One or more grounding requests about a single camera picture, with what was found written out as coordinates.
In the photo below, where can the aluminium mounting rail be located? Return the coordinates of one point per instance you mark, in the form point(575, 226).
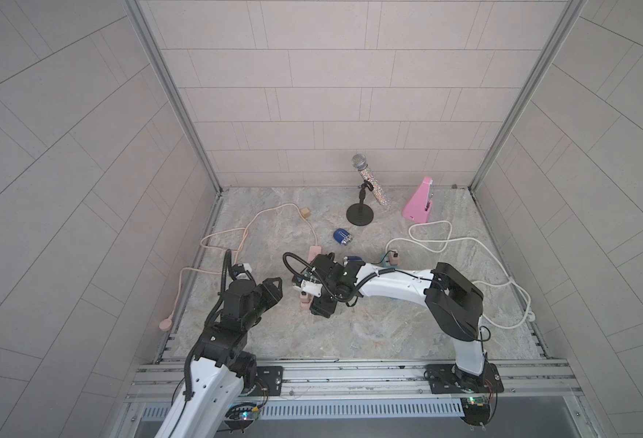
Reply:
point(408, 379)

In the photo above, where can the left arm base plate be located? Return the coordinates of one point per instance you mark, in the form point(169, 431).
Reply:
point(264, 381)

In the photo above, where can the black microphone stand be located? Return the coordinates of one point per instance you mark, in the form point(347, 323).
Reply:
point(360, 214)

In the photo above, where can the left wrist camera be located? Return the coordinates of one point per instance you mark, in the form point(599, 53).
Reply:
point(241, 271)

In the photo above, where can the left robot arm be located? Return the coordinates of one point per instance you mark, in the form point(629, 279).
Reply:
point(217, 370)

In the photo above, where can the pink USB charger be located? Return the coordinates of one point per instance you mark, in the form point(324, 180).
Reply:
point(392, 258)

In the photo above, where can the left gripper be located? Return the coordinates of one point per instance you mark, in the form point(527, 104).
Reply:
point(268, 291)

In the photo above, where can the blue shaver near teal strip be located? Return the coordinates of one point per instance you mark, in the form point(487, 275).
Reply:
point(353, 258)

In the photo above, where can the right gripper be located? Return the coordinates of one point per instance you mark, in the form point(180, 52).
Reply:
point(320, 307)

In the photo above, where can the left circuit board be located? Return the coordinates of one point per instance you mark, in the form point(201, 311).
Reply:
point(242, 415)

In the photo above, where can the pink metronome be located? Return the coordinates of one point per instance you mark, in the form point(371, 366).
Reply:
point(419, 206)

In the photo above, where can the right circuit board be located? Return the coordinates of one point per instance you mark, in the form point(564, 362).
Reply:
point(478, 411)

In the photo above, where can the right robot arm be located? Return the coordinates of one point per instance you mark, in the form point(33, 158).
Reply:
point(454, 302)

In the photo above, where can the circuit board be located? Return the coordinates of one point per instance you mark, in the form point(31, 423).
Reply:
point(478, 411)
point(242, 415)

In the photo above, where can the white vented cable duct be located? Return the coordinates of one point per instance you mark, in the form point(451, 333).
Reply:
point(359, 409)

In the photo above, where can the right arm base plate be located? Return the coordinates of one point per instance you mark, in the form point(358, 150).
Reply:
point(444, 378)

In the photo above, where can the pink power strip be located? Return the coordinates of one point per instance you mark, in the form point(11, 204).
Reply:
point(306, 299)

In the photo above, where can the glitter microphone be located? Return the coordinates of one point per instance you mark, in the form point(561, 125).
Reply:
point(360, 163)

